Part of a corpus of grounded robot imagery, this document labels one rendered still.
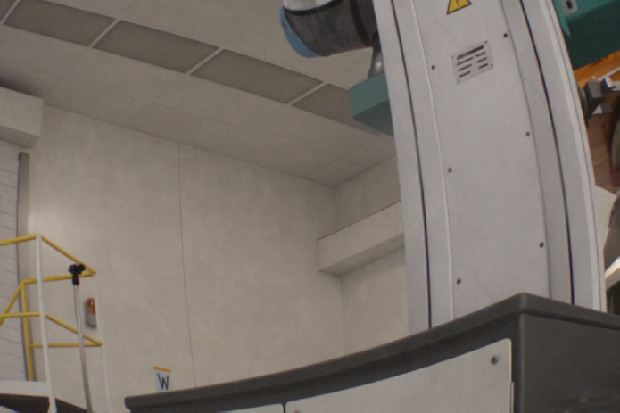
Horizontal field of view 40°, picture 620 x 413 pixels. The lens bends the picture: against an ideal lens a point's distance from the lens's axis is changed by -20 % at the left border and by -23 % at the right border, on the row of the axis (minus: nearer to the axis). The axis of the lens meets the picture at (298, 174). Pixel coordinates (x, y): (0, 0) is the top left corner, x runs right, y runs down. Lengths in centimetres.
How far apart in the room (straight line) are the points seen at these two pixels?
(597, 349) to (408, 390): 23
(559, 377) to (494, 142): 62
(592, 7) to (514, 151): 31
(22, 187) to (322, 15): 749
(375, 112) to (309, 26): 21
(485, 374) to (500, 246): 56
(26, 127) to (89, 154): 112
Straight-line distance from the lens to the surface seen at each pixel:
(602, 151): 287
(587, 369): 90
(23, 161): 924
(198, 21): 851
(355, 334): 1106
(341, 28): 179
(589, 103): 227
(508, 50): 140
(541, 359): 79
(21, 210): 903
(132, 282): 963
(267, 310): 1057
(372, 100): 168
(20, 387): 545
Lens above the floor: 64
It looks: 24 degrees up
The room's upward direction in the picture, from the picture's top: 4 degrees counter-clockwise
